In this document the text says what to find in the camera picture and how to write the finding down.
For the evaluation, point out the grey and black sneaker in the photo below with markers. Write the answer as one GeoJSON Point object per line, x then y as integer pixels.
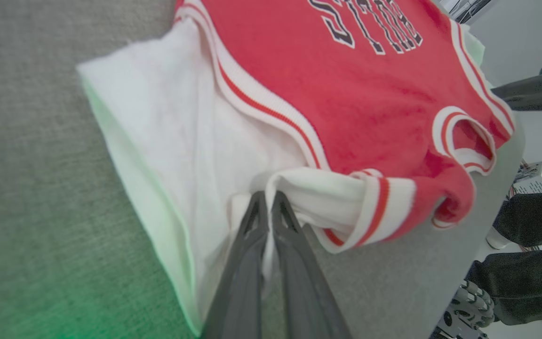
{"type": "Point", "coordinates": [473, 303]}

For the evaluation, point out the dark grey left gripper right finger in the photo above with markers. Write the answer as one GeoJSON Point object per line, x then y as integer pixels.
{"type": "Point", "coordinates": [304, 292]}

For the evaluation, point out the white electronics box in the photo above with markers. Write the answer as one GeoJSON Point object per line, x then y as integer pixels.
{"type": "Point", "coordinates": [532, 178]}

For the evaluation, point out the black trousers of person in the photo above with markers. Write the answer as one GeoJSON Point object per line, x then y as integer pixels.
{"type": "Point", "coordinates": [534, 278]}

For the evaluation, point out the grey fabric sofa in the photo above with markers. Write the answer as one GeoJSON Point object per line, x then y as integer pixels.
{"type": "Point", "coordinates": [31, 165]}

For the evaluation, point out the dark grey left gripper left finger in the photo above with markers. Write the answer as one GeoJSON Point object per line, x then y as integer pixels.
{"type": "Point", "coordinates": [243, 282]}

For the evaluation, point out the red and white jersey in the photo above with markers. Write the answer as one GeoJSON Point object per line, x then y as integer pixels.
{"type": "Point", "coordinates": [346, 108]}

